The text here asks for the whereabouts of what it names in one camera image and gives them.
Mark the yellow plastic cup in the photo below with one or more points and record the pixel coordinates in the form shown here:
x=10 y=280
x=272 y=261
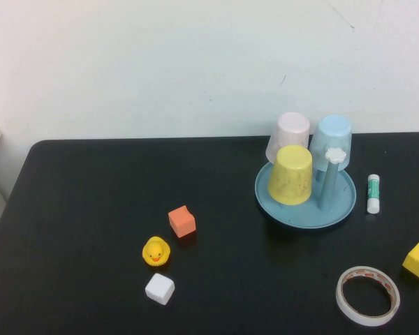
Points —
x=290 y=178

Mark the pink translucent plastic cup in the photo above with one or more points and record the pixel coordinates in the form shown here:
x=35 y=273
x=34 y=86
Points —
x=293 y=129

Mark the blue cup stand with pegs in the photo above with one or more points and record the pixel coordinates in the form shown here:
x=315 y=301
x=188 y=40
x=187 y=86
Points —
x=300 y=218

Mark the blue translucent plastic cup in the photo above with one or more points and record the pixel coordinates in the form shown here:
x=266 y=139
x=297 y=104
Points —
x=335 y=132

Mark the orange foam cube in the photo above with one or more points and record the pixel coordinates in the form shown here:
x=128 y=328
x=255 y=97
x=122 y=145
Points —
x=181 y=223

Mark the yellow rubber duck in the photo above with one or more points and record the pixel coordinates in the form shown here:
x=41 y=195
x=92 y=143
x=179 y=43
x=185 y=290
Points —
x=155 y=253

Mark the white foam cube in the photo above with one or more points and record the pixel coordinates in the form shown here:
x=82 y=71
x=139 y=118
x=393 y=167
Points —
x=159 y=289

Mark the white green glue stick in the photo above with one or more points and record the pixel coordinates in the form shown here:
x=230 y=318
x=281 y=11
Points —
x=373 y=195

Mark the white double-sided tape roll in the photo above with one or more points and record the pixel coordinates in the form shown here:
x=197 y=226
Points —
x=366 y=321

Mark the yellow foam cube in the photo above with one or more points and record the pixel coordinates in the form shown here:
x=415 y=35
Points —
x=417 y=261

